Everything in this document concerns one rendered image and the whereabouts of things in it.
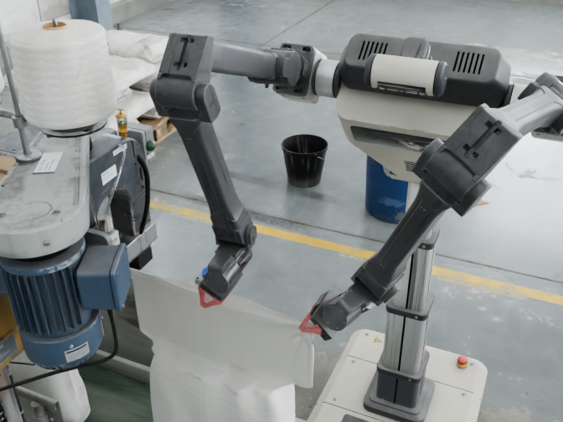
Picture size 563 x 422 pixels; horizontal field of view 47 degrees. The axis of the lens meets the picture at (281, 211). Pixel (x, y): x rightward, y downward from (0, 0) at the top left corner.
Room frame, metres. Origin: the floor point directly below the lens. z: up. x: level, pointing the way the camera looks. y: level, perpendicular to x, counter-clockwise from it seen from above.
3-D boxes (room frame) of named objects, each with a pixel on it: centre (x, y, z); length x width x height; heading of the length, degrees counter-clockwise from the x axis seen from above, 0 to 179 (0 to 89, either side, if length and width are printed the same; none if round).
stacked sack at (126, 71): (4.14, 1.16, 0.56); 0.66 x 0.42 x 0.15; 155
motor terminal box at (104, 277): (0.97, 0.33, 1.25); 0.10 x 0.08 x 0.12; 0
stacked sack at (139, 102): (4.14, 1.17, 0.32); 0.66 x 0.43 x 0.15; 157
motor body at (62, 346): (0.97, 0.43, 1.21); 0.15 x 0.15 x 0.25
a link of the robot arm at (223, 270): (1.14, 0.11, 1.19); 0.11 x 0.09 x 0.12; 157
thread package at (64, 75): (1.11, 0.38, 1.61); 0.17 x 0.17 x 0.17
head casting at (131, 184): (1.42, 0.53, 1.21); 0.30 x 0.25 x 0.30; 65
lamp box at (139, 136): (1.51, 0.37, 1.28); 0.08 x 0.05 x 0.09; 65
